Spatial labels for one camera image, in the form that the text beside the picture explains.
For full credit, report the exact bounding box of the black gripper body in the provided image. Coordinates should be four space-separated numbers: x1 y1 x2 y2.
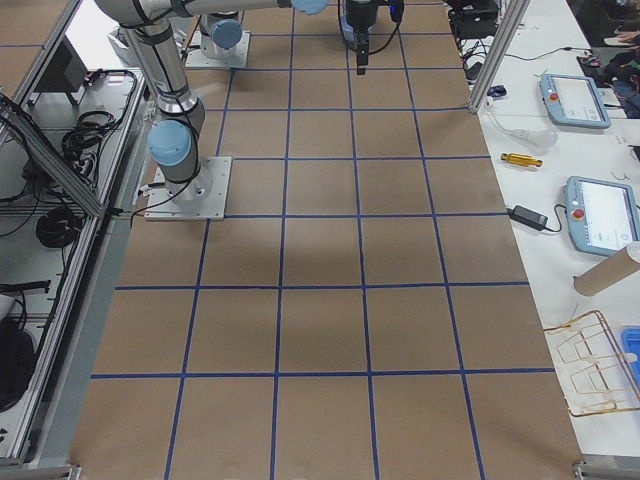
347 0 376 51

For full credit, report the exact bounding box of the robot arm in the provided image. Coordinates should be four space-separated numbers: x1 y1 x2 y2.
97 1 328 206
204 1 405 76

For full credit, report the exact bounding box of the brass cylinder tool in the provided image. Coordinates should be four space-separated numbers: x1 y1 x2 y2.
500 153 543 168

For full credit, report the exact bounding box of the white light bulb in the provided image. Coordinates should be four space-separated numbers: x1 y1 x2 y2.
509 129 558 152

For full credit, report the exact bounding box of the upper teach pendant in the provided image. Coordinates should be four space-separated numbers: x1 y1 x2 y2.
539 73 611 130

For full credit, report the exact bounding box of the teach pendant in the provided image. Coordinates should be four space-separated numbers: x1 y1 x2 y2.
539 73 611 130
564 176 639 256

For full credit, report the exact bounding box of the black power brick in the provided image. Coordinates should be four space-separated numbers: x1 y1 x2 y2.
507 205 548 231

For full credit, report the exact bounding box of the lower teach pendant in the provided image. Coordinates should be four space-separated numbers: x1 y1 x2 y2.
564 176 639 256

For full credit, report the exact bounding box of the cardboard tube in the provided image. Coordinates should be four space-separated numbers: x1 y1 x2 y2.
573 241 639 296

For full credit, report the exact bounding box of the blue plastic container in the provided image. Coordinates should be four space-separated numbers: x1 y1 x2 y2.
620 327 640 385

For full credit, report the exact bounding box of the aluminium frame post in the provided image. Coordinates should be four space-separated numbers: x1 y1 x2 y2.
468 0 530 113

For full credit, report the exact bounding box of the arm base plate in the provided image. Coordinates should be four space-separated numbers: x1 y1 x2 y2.
143 156 232 221
185 30 250 70

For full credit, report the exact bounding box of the gold wire rack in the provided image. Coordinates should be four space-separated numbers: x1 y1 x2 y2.
544 310 639 418

